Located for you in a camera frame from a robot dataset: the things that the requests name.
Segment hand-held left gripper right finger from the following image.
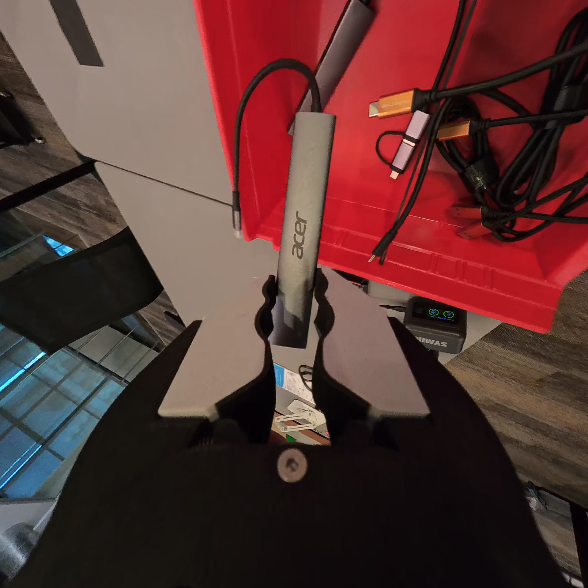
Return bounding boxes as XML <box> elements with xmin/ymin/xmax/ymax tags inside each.
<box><xmin>313</xmin><ymin>269</ymin><xmax>431</xmax><ymax>440</ymax></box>

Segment silver USB hub white tag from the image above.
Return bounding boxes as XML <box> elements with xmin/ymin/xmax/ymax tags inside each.
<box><xmin>290</xmin><ymin>0</ymin><xmax>377</xmax><ymax>115</ymax></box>

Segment black charger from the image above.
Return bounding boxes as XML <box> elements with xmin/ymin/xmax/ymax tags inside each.
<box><xmin>405</xmin><ymin>296</ymin><xmax>469</xmax><ymax>354</ymax></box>

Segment black cable grey plug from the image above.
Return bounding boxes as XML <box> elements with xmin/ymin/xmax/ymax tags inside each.
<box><xmin>388</xmin><ymin>0</ymin><xmax>478</xmax><ymax>180</ymax></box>

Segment red plastic bin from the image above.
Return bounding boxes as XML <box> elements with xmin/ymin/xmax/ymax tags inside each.
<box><xmin>193</xmin><ymin>0</ymin><xmax>588</xmax><ymax>333</ymax></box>

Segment black cable red plugs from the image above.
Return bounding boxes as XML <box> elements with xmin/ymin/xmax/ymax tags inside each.
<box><xmin>450</xmin><ymin>28</ymin><xmax>588</xmax><ymax>244</ymax></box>

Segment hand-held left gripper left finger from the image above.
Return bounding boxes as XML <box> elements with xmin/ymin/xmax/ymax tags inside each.
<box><xmin>158</xmin><ymin>276</ymin><xmax>278</xmax><ymax>440</ymax></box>

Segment black cable orange plug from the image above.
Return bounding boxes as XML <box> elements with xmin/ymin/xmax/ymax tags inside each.
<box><xmin>371</xmin><ymin>37</ymin><xmax>588</xmax><ymax>120</ymax></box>

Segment black cable gold plug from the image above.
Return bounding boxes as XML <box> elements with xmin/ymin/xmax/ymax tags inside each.
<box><xmin>437</xmin><ymin>88</ymin><xmax>588</xmax><ymax>184</ymax></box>

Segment hub cable grey plug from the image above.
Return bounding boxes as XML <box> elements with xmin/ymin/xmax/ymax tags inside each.
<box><xmin>230</xmin><ymin>58</ymin><xmax>322</xmax><ymax>239</ymax></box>

